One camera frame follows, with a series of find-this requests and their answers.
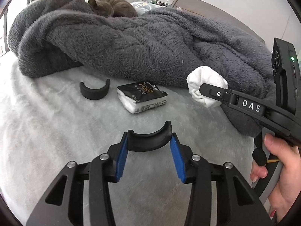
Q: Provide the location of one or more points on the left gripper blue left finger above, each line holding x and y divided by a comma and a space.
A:
122, 153

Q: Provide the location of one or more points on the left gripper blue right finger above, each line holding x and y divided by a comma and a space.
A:
178, 157

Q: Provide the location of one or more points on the black curved plastic piece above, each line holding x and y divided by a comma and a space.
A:
94, 94
149, 142

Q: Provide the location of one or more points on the white paper ball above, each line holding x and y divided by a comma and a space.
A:
202, 80

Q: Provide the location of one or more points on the person's right hand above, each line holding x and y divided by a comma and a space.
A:
288, 187

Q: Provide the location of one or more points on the black tissue pack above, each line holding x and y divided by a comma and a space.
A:
141, 96

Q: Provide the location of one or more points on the dark grey fleece blanket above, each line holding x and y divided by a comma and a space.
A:
162, 46

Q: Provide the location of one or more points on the grey padded headboard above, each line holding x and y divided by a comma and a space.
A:
204, 9

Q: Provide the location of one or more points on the grey cat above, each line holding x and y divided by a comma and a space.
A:
113, 8

